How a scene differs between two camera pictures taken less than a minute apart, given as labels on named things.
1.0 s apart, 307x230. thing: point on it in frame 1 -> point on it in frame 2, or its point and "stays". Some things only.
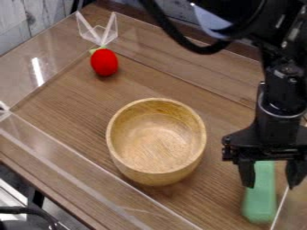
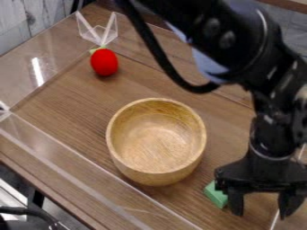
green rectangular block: (259, 206) -> (218, 196)
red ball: (104, 60) stays
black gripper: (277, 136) -> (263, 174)
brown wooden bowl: (156, 139) stays
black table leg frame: (35, 200) stays
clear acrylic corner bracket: (100, 34) stays
